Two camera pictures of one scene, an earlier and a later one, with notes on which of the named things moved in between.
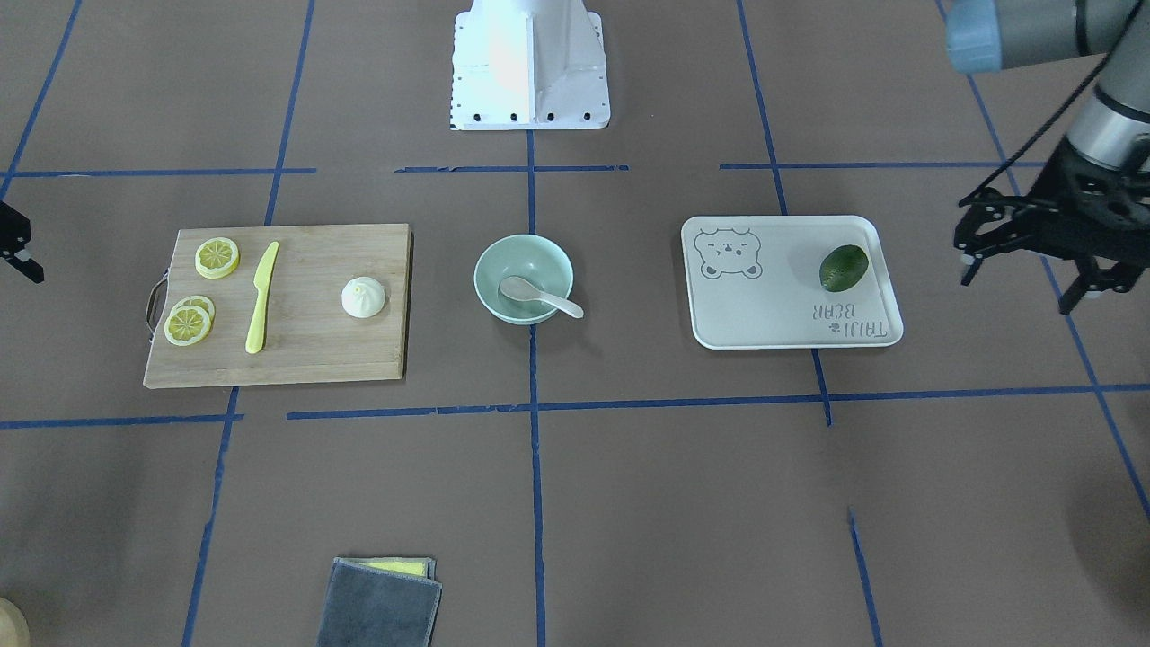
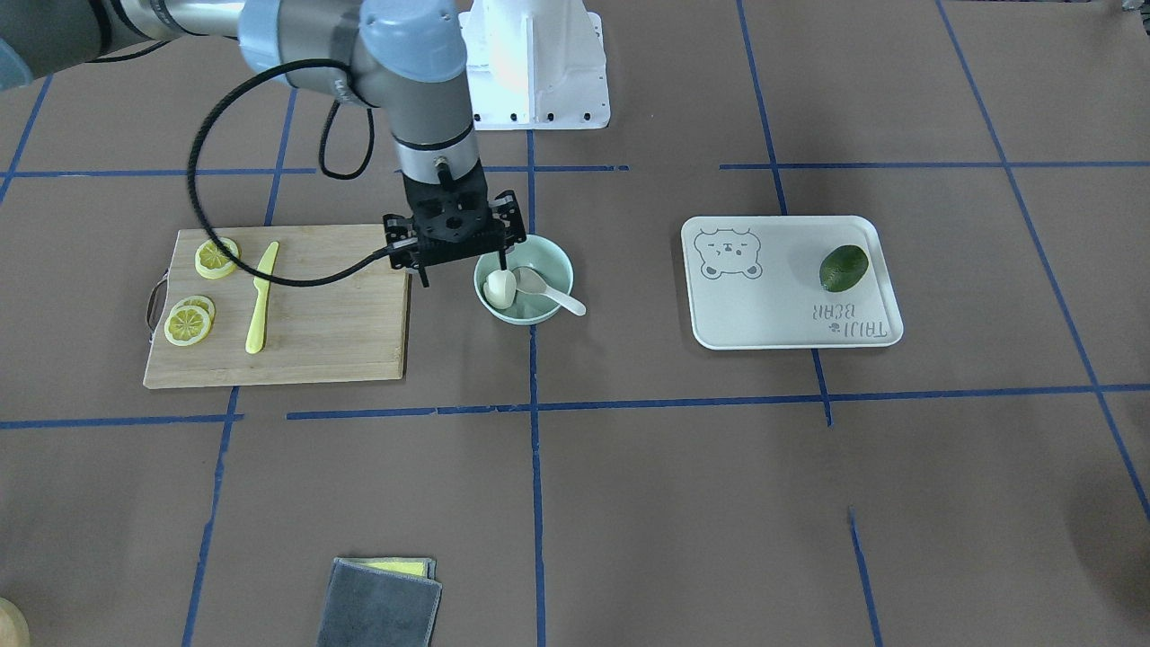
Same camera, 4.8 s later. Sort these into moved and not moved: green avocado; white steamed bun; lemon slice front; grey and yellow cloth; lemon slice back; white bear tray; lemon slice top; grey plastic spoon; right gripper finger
Moved: grey plastic spoon; right gripper finger; white steamed bun
Not moved: lemon slice top; green avocado; grey and yellow cloth; lemon slice back; white bear tray; lemon slice front
